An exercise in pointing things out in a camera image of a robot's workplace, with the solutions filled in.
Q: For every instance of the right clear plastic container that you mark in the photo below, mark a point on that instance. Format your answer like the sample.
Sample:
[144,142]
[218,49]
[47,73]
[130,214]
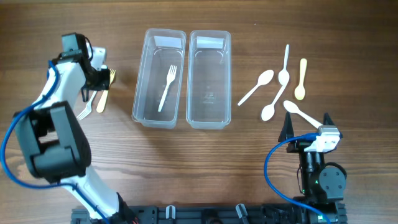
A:
[209,79]

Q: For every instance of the white spoon thin handle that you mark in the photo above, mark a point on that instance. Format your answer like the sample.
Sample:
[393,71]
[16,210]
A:
[283,76]

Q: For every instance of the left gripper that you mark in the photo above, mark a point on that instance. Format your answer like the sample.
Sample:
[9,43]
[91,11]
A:
[97,82]

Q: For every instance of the left clear plastic container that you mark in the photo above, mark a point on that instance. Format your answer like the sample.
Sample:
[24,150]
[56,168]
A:
[161,49]

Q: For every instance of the cream spoon near gripper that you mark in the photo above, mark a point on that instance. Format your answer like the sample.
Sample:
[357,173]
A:
[293,108]

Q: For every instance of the slim white fork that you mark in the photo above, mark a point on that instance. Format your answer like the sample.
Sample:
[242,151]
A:
[88,108]

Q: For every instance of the white spoon diagonal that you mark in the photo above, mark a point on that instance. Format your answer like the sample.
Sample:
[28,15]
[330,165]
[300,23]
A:
[263,79]

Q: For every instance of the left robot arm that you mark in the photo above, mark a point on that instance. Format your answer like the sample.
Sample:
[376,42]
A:
[52,141]

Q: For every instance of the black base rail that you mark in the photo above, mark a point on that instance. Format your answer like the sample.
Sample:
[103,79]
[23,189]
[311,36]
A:
[266,213]

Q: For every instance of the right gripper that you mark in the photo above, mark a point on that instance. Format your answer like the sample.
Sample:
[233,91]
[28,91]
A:
[300,146]

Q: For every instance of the clear plastic container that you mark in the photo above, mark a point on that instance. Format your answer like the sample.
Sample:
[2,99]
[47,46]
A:
[161,49]
[209,79]

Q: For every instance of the yellow plastic spoon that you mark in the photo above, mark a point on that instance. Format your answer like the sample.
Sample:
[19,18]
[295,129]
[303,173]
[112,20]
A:
[300,89]

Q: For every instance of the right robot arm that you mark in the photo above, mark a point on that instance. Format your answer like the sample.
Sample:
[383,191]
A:
[322,185]

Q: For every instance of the yellow plastic fork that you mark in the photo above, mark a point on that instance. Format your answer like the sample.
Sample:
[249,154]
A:
[102,102]

